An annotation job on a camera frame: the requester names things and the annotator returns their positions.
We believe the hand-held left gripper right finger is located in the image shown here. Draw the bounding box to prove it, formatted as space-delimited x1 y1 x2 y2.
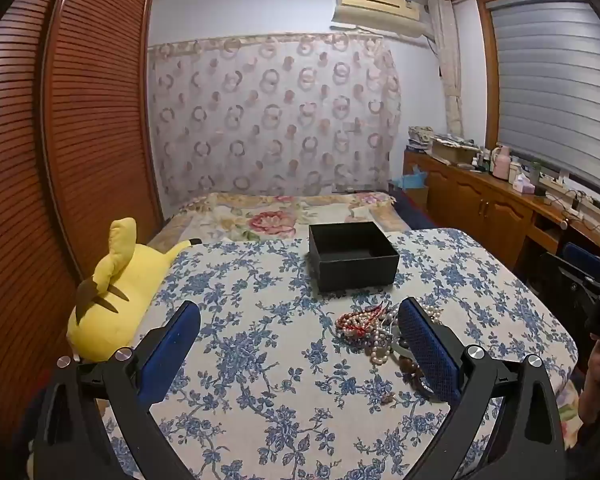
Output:
397 296 568 480

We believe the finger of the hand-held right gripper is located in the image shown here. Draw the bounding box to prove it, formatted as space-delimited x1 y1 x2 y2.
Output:
539 252 598 306
562 242 600 275

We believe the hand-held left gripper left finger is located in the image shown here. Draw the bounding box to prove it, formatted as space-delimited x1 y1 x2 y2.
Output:
30 301 216 480

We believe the white pearl necklace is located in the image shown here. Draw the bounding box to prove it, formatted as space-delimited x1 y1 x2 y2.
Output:
364 329 400 367

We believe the black jewelry box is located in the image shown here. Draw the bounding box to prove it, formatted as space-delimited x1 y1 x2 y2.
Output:
307 221 401 293

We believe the white power strip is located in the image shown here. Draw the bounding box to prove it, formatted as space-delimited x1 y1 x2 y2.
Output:
540 172 600 212

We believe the yellow plush toy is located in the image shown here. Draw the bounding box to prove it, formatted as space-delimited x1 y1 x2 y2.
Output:
66 217 203 363

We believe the wooden cabinet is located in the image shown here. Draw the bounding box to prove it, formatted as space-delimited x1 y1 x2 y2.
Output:
402 147 600 271

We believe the blue floral cloth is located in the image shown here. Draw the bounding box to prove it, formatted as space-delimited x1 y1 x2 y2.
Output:
100 228 579 480

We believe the person's dark clothing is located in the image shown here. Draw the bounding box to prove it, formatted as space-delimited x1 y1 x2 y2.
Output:
565 340 600 480

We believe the pink thermos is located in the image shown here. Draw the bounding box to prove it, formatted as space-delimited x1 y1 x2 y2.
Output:
491 146 512 180

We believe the navy bed sheet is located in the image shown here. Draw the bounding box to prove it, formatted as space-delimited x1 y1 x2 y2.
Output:
390 187 437 232

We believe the pink floral blanket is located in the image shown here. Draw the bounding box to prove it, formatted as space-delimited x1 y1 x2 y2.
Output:
147 191 411 248

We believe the cardboard box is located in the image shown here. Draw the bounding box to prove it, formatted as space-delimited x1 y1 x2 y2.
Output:
430 136 482 167

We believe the box with blue paper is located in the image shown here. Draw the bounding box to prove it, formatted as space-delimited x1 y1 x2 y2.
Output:
387 165 431 208

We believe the grey window blind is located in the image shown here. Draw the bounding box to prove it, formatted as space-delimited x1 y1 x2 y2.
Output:
485 0 600 196

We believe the wooden louvered wardrobe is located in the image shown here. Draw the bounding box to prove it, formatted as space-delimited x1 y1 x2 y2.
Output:
0 0 163 461

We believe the lace window curtain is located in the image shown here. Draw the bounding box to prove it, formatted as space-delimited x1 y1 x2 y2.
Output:
427 0 468 136

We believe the circle patterned curtain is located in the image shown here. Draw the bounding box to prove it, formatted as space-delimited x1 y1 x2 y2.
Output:
147 31 402 206

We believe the wooden window frame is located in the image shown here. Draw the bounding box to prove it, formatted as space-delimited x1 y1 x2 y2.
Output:
476 0 600 151

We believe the wall air conditioner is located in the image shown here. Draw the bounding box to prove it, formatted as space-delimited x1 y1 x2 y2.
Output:
330 0 437 41

